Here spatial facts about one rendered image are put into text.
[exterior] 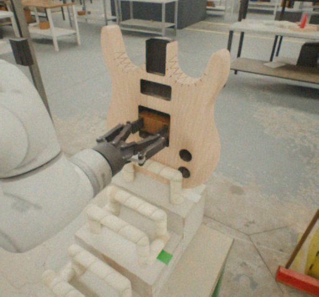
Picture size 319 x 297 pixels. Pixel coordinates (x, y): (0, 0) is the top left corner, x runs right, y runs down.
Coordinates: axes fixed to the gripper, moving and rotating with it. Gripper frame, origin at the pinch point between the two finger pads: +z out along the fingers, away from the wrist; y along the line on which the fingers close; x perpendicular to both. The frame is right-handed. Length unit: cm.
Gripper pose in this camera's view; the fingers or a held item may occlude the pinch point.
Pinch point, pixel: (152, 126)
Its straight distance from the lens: 69.7
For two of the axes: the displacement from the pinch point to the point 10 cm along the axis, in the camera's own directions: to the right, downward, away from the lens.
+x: 0.2, -8.5, -5.2
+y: 8.4, 3.0, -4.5
